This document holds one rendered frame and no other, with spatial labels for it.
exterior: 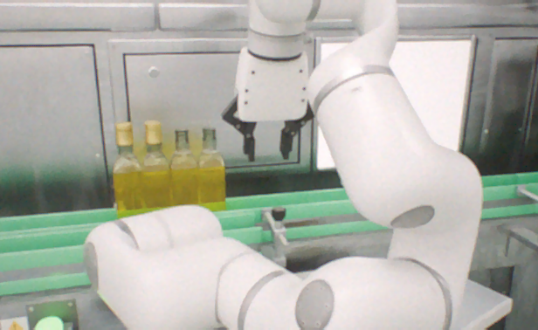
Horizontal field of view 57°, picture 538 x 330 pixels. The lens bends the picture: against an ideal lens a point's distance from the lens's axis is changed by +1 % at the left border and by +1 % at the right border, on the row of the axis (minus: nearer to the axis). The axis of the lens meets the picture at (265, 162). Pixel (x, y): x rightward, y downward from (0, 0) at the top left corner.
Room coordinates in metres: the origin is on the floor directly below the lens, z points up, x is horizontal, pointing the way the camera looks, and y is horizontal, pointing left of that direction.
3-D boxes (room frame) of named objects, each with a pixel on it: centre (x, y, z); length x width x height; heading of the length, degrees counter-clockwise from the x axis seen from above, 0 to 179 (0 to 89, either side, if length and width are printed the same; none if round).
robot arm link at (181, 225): (0.58, 0.12, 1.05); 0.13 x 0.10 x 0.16; 129
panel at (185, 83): (1.19, -0.10, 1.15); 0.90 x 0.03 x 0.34; 103
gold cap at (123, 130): (0.96, 0.29, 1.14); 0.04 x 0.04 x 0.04
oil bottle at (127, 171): (0.96, 0.29, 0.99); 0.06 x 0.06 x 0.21; 15
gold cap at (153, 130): (0.98, 0.23, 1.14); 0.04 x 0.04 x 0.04
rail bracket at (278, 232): (0.91, -0.02, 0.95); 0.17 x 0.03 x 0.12; 13
